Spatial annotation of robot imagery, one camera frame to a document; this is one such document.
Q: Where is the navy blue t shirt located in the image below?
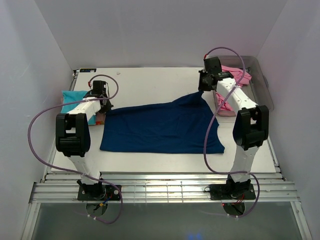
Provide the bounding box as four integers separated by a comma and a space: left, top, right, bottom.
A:
100, 91, 225, 154

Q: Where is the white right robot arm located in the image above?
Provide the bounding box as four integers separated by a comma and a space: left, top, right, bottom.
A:
198, 56, 269, 200

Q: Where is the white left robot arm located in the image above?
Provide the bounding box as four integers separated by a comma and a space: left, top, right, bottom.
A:
55, 80, 113, 200

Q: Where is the blue label sticker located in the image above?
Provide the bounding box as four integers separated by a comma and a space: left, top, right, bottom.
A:
79, 68, 97, 73

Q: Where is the pink t shirt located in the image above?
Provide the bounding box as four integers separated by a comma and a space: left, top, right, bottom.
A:
215, 65, 252, 117

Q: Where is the turquoise folded t shirt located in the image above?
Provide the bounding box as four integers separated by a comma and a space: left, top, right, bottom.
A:
61, 90, 96, 126

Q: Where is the clear plastic bin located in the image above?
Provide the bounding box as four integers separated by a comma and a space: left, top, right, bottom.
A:
219, 55, 274, 113

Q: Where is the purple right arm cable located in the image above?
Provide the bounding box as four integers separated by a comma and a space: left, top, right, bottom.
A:
203, 46, 260, 219

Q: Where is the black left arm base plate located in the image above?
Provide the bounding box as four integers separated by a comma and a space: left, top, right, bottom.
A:
77, 183, 122, 202

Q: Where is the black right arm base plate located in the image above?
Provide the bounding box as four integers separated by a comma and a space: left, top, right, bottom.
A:
203, 184, 256, 200

